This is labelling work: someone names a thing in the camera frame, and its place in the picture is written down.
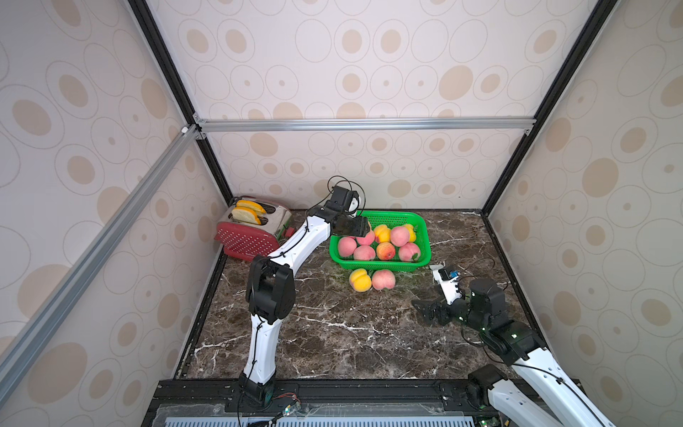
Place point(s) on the toast slice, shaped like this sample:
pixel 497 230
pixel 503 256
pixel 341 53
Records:
pixel 254 206
pixel 245 215

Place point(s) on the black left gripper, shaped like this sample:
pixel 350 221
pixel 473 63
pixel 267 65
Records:
pixel 360 227

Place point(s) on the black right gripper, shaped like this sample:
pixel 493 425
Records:
pixel 445 310

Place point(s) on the black left frame post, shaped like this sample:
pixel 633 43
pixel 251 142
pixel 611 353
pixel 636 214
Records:
pixel 152 34

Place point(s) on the black frame post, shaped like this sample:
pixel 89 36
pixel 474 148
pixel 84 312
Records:
pixel 577 54
pixel 152 34

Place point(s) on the green plastic basket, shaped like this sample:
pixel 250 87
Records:
pixel 392 219

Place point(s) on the yellow peach front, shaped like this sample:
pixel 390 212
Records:
pixel 411 232

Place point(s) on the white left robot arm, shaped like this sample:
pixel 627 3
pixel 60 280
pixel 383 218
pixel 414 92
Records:
pixel 271 289

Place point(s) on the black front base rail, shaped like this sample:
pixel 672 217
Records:
pixel 222 398

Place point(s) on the horizontal aluminium rail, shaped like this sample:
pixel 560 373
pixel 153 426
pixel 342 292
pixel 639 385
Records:
pixel 364 124

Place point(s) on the rear toast slice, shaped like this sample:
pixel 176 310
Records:
pixel 254 206

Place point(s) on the black right frame post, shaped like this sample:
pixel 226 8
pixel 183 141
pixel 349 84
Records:
pixel 577 54

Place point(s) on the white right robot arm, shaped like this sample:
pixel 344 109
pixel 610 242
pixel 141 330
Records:
pixel 525 383

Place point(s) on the front toast slice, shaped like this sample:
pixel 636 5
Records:
pixel 245 215

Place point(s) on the diagonal aluminium rail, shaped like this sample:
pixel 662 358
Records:
pixel 46 322

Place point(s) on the yellow red peach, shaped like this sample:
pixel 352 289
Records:
pixel 382 234

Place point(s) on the pink peach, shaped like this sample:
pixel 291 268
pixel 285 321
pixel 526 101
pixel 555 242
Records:
pixel 409 253
pixel 346 247
pixel 364 253
pixel 399 236
pixel 383 279
pixel 367 240

